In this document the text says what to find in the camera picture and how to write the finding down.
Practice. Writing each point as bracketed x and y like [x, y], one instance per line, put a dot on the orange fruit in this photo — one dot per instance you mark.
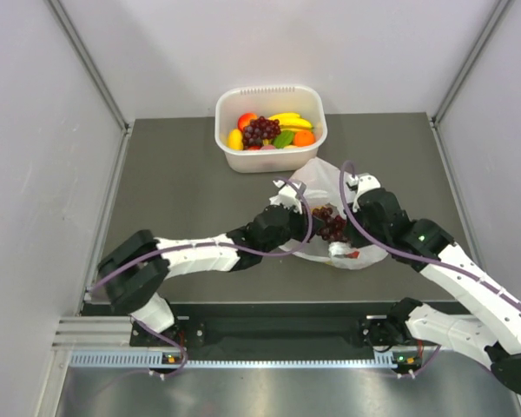
[304, 138]

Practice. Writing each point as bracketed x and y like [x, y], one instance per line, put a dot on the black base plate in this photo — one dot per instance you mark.
[281, 331]

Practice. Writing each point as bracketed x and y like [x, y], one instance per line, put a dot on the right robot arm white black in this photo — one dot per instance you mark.
[492, 337]

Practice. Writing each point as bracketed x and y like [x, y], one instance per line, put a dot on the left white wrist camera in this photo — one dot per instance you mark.
[289, 195]

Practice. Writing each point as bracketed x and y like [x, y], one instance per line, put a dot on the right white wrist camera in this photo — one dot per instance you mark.
[357, 185]

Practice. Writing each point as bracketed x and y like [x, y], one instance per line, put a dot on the white plastic fruit bag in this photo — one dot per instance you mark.
[329, 244]

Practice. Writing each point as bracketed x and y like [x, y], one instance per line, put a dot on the red apple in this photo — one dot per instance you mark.
[245, 120]

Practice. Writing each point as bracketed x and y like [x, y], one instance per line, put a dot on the dark red grape bunch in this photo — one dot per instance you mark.
[259, 132]

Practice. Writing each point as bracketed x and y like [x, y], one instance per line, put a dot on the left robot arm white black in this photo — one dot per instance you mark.
[133, 273]

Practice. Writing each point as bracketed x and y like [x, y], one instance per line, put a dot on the yellow banana bunch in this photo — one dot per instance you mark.
[290, 121]

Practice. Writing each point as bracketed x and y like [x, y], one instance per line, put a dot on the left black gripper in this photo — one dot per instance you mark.
[303, 221]

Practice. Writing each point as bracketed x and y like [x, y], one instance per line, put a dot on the white plastic tub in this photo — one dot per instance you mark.
[268, 101]

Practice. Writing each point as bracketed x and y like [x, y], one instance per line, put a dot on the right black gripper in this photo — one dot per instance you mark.
[356, 240]

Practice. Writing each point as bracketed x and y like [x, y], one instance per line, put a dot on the yellow lemon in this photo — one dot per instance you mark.
[235, 140]

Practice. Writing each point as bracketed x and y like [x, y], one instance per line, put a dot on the green leaf fruit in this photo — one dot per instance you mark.
[285, 138]

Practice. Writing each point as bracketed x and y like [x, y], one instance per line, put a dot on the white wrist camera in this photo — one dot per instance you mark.
[357, 185]
[289, 195]

